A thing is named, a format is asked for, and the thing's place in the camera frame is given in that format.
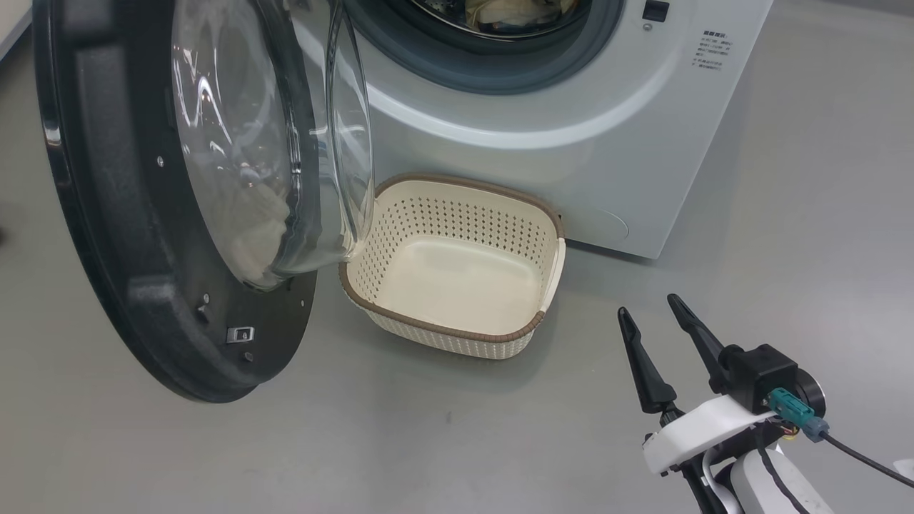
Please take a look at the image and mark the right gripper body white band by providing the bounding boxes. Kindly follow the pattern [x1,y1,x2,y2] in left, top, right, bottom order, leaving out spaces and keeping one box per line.
[641,395,778,514]

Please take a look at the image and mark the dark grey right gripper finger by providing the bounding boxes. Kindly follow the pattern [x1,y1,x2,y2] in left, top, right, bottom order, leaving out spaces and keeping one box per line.
[618,307,683,428]
[668,293,730,394]

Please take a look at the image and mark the round black glass washer door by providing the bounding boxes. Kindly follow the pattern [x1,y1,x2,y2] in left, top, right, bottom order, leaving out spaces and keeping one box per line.
[32,0,376,404]

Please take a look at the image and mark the white front-load washing machine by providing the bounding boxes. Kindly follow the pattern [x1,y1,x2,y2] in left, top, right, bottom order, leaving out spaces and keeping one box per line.
[286,0,775,260]

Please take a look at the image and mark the cream laundry basket brown rim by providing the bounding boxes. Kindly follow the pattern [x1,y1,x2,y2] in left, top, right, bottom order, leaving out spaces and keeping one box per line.
[338,173,567,360]

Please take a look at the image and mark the beige clothes in drum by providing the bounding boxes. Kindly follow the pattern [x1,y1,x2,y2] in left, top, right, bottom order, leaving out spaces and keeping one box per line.
[464,0,579,33]

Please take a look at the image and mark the printed warning text label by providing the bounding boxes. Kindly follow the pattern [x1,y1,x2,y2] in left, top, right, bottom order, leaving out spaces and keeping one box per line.
[689,29,730,72]

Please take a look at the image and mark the black sleeved arm cable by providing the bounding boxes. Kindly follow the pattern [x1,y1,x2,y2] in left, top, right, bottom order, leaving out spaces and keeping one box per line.
[755,443,811,514]

